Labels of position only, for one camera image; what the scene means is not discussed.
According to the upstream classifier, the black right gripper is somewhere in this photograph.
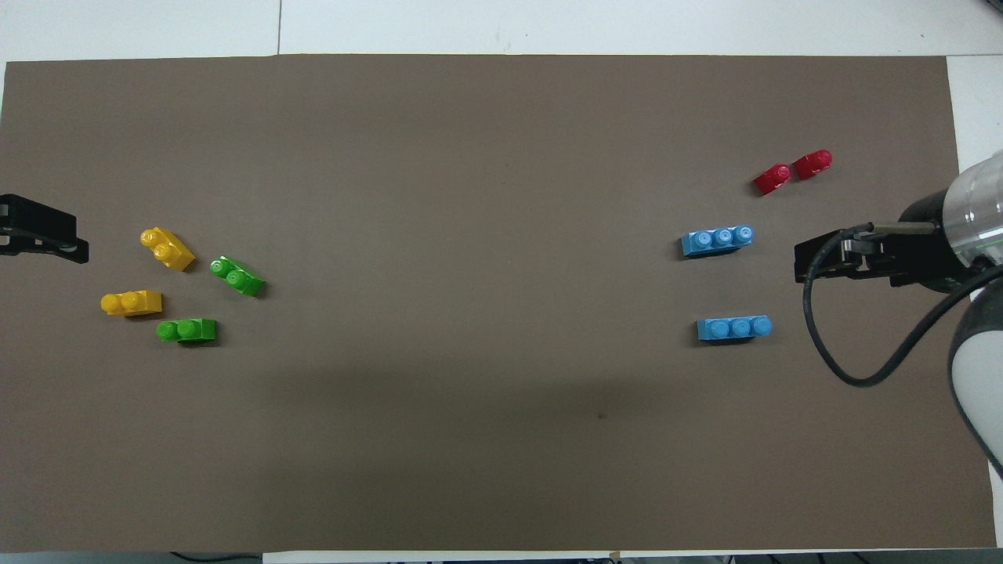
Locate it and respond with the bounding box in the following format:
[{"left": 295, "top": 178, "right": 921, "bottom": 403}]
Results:
[{"left": 794, "top": 190, "right": 970, "bottom": 295}]

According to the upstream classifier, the red one-stud toy block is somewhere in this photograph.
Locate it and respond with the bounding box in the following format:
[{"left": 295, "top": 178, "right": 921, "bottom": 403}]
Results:
[
  {"left": 793, "top": 150, "right": 833, "bottom": 181},
  {"left": 754, "top": 164, "right": 792, "bottom": 197}
]

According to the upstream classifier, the yellow two-stud toy block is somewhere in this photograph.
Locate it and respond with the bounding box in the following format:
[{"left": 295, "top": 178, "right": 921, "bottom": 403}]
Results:
[
  {"left": 140, "top": 227, "right": 196, "bottom": 272},
  {"left": 101, "top": 291, "right": 163, "bottom": 317}
]

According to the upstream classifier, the thin black cable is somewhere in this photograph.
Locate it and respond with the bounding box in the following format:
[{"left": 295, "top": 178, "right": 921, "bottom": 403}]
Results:
[{"left": 168, "top": 551, "right": 263, "bottom": 564}]

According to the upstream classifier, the blue three-stud toy block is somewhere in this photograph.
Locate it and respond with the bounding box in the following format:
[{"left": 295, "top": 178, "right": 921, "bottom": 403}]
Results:
[
  {"left": 680, "top": 226, "right": 755, "bottom": 259},
  {"left": 697, "top": 315, "right": 773, "bottom": 343}
]

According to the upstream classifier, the green two-stud toy block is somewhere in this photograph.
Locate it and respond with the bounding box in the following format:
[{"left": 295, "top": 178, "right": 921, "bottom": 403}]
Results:
[
  {"left": 209, "top": 256, "right": 266, "bottom": 298},
  {"left": 156, "top": 318, "right": 218, "bottom": 345}
]

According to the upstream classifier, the brown paper mat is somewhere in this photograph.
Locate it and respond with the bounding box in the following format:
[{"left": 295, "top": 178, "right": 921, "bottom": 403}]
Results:
[{"left": 0, "top": 53, "right": 998, "bottom": 553}]

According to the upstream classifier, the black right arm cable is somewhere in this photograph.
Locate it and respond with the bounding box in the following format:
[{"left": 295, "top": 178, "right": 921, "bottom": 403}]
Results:
[{"left": 802, "top": 222, "right": 1003, "bottom": 388}]

